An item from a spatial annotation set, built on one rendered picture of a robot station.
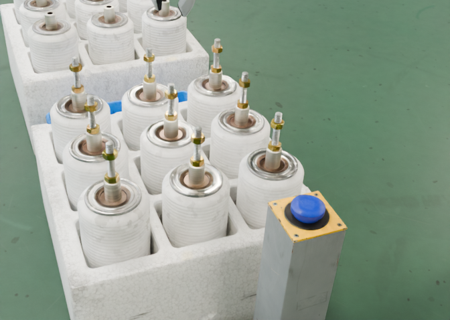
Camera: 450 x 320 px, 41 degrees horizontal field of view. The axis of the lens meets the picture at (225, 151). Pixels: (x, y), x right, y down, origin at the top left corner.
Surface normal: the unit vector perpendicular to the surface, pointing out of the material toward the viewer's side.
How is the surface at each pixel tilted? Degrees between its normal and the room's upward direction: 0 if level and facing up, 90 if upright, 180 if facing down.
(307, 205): 0
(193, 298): 90
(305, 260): 90
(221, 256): 90
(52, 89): 90
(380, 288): 0
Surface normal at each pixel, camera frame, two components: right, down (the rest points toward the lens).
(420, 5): 0.05, -0.80
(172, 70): 0.39, 0.57
